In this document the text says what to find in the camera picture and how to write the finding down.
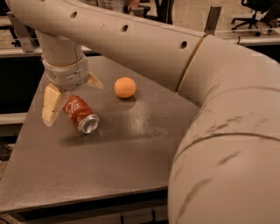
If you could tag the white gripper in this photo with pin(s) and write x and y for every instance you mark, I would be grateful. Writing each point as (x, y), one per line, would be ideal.
(66, 74)

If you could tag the red coke can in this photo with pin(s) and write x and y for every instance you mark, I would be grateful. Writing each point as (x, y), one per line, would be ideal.
(81, 116)

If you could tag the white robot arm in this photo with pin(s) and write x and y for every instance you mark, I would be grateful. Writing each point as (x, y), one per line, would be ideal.
(227, 167)

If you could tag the orange ball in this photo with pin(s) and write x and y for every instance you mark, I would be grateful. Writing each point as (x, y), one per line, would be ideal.
(125, 87)

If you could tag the standing person grey trousers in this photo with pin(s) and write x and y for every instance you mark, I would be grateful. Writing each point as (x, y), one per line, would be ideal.
(118, 5)

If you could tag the black office chair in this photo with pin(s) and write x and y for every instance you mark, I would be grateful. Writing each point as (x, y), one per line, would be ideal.
(265, 16)

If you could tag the left metal rail bracket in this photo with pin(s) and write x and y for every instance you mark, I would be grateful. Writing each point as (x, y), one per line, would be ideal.
(22, 33)

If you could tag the metal rail bracket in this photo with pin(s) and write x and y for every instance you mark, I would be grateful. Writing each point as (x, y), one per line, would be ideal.
(138, 12)
(212, 20)
(22, 33)

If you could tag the middle metal rail bracket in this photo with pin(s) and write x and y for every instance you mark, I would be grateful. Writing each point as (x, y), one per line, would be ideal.
(138, 12)

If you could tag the right metal rail bracket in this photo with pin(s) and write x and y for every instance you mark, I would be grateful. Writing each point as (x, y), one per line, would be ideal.
(212, 20)

